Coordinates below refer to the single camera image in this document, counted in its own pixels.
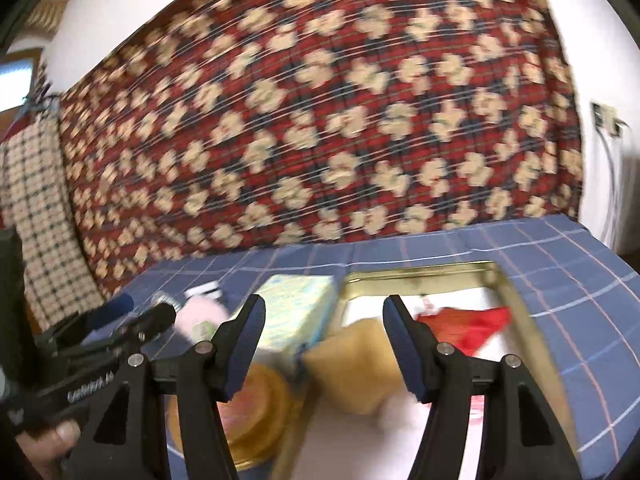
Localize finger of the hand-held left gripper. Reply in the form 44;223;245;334
37;294;136;347
97;302;178;361

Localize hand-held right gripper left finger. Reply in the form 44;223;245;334
62;294;267;480

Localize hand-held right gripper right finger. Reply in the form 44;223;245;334
382;295;581;480

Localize cotton swab bag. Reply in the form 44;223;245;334
150;290;181;313

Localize green label white pack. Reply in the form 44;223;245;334
192;320;221;343

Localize pink fluffy cloth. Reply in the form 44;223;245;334
175;295;232;341

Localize tan sponge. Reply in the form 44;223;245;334
302;317;406;416

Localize white sponge block black band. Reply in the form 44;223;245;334
182;282;223;303

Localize red pouch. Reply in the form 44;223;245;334
415;307;513;353

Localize gold tin box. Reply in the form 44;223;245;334
272;260;581;480

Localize person's left hand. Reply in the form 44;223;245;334
15;419;83;480

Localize round orange tin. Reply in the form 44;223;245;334
167;360;301;471

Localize tissue pack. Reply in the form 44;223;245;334
250;274;337;361

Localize checked hanging cloth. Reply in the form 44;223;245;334
0;67;108;331

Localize blue checked bed sheet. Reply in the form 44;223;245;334
115;212;640;480

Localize red bear-print quilt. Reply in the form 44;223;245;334
57;0;586;298

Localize wall cable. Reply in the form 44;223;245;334
597;130;623;251

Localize wall socket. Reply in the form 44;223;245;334
590;101;626;136

